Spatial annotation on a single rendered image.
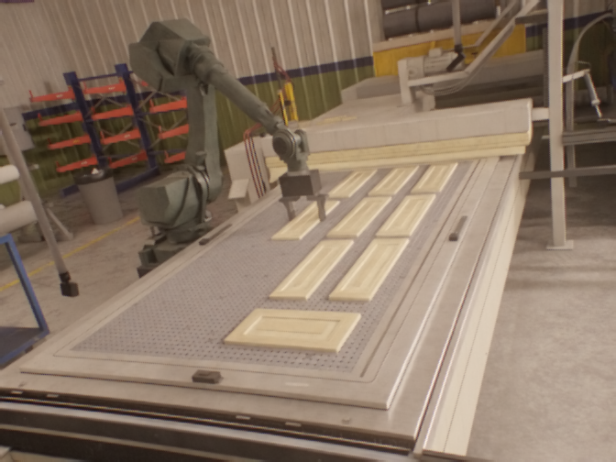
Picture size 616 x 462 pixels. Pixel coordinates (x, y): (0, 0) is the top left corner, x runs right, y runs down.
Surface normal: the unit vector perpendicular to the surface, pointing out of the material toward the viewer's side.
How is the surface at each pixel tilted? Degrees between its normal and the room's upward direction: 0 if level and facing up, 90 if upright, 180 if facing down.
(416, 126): 90
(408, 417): 0
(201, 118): 90
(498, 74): 90
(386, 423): 0
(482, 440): 0
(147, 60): 90
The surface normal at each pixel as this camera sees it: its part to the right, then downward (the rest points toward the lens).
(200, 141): -0.59, 0.22
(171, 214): 0.57, 0.55
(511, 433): -0.18, -0.92
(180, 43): -0.40, 0.06
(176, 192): 0.78, 0.08
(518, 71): -0.38, 0.38
